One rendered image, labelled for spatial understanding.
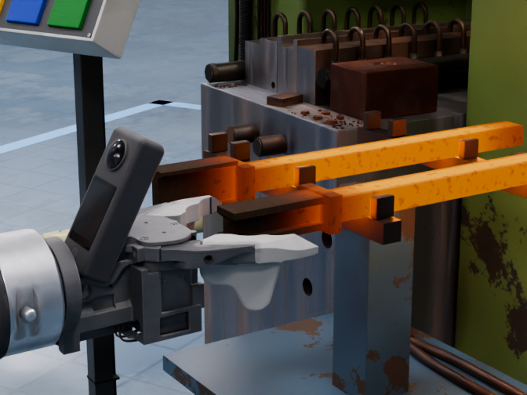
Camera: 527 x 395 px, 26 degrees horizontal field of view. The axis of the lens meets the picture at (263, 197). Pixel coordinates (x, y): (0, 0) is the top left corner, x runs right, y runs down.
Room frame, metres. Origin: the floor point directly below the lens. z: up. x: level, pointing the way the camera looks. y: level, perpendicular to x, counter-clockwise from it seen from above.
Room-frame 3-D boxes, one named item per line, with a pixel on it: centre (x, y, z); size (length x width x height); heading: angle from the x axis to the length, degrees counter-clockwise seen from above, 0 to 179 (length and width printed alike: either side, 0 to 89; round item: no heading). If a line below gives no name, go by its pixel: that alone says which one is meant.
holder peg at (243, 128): (1.58, 0.03, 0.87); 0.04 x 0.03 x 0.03; 120
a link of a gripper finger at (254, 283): (0.84, 0.00, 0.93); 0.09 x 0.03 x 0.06; 87
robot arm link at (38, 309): (0.79, 0.18, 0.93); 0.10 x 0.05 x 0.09; 33
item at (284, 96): (1.58, -0.03, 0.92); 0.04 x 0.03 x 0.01; 138
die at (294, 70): (1.75, -0.20, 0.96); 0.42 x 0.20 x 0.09; 120
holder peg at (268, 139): (1.51, -0.01, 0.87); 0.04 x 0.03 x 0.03; 120
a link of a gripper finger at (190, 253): (0.84, 0.05, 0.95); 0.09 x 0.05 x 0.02; 87
